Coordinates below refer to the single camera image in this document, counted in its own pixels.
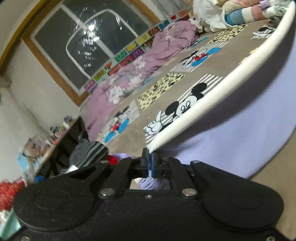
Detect window with wooden frame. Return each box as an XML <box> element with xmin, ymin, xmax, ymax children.
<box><xmin>1</xmin><ymin>1</ymin><xmax>161</xmax><ymax>106</ymax></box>

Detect pink floral quilt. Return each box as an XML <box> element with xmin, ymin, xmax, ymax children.
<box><xmin>85</xmin><ymin>21</ymin><xmax>197</xmax><ymax>141</ymax></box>

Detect colourful alphabet foam board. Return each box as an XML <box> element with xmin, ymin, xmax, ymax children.
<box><xmin>84</xmin><ymin>9</ymin><xmax>195</xmax><ymax>94</ymax></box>

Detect black striped folded sweater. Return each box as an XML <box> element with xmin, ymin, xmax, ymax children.
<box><xmin>69</xmin><ymin>139</ymin><xmax>109</xmax><ymax>169</ymax></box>

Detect Mickey Mouse brown blanket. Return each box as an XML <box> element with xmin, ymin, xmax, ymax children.
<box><xmin>97</xmin><ymin>17</ymin><xmax>296</xmax><ymax>239</ymax></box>

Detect red patterned cloth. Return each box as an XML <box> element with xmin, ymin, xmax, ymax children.
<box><xmin>0</xmin><ymin>178</ymin><xmax>26</xmax><ymax>211</ymax></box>

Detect blue striped sock garment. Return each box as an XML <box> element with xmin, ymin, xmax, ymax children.
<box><xmin>225</xmin><ymin>4</ymin><xmax>268</xmax><ymax>26</ymax></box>

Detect cream bedding pile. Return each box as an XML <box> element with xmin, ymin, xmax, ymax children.
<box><xmin>222</xmin><ymin>0</ymin><xmax>260</xmax><ymax>13</ymax></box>

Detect dark cluttered side table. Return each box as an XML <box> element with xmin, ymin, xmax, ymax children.
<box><xmin>36</xmin><ymin>116</ymin><xmax>88</xmax><ymax>179</ymax></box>

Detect lavender sweatpants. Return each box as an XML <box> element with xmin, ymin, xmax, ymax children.
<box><xmin>137</xmin><ymin>0</ymin><xmax>296</xmax><ymax>191</ymax></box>

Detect red green folded sweater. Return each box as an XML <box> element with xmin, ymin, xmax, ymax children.
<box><xmin>106</xmin><ymin>155</ymin><xmax>119</xmax><ymax>165</ymax></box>

